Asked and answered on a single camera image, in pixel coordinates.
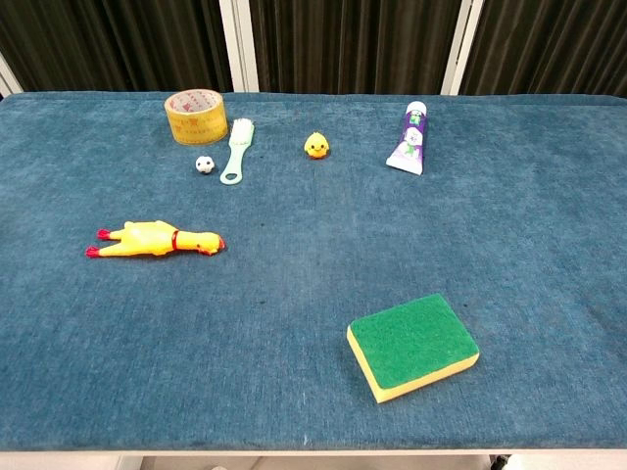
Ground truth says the yellow rubber chicken toy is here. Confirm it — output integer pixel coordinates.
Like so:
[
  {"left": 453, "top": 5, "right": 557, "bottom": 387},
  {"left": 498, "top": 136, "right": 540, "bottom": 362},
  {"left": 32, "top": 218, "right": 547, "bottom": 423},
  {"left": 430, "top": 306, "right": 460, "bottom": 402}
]
[{"left": 85, "top": 219, "right": 227, "bottom": 259}]

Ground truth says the small yellow rubber duck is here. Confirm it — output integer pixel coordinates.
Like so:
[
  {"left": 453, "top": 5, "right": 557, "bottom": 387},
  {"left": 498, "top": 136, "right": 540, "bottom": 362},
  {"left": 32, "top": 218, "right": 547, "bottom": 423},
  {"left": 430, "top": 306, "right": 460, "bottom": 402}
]
[{"left": 303, "top": 131, "right": 330, "bottom": 161}]

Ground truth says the blue table cloth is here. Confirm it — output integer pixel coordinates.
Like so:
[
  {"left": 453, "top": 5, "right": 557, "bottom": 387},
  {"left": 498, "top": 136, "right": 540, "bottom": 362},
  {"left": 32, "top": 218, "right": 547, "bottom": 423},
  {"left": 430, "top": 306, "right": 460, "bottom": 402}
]
[{"left": 0, "top": 91, "right": 627, "bottom": 451}]

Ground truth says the mint green brush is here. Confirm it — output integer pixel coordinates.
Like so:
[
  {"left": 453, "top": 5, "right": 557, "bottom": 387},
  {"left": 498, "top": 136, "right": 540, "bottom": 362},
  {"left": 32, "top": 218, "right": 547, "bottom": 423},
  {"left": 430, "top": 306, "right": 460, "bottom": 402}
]
[{"left": 219, "top": 117, "right": 256, "bottom": 186}]

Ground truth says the purple white toothpaste tube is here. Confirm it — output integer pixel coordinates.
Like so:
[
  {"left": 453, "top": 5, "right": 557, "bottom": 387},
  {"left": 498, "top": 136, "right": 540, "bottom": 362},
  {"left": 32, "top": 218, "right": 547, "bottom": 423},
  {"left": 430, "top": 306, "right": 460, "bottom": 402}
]
[{"left": 385, "top": 100, "right": 431, "bottom": 176}]

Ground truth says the green yellow sponge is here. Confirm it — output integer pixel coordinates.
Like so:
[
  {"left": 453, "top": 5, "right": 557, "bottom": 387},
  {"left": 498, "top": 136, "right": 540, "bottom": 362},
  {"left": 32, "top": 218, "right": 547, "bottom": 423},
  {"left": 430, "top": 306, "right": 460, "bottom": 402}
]
[{"left": 346, "top": 293, "right": 481, "bottom": 404}]

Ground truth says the clear yellow tape roll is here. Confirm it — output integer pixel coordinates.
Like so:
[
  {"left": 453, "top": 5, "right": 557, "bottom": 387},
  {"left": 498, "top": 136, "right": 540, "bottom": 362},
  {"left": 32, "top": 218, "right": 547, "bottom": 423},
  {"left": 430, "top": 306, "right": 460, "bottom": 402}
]
[{"left": 164, "top": 88, "right": 229, "bottom": 147}]

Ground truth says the dark curtain panel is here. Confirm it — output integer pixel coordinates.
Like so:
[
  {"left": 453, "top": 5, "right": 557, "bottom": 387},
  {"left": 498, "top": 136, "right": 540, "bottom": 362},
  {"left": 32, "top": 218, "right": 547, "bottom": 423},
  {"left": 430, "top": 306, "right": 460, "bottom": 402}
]
[
  {"left": 459, "top": 0, "right": 627, "bottom": 98},
  {"left": 0, "top": 0, "right": 234, "bottom": 94},
  {"left": 249, "top": 0, "right": 464, "bottom": 96}
]

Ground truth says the white frame post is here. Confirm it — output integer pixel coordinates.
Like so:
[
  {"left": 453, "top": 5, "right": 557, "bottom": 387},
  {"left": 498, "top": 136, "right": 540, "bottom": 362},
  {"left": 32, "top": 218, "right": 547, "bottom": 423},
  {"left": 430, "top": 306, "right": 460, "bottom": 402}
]
[
  {"left": 218, "top": 0, "right": 260, "bottom": 94},
  {"left": 440, "top": 0, "right": 486, "bottom": 96},
  {"left": 0, "top": 51, "right": 24, "bottom": 98}
]

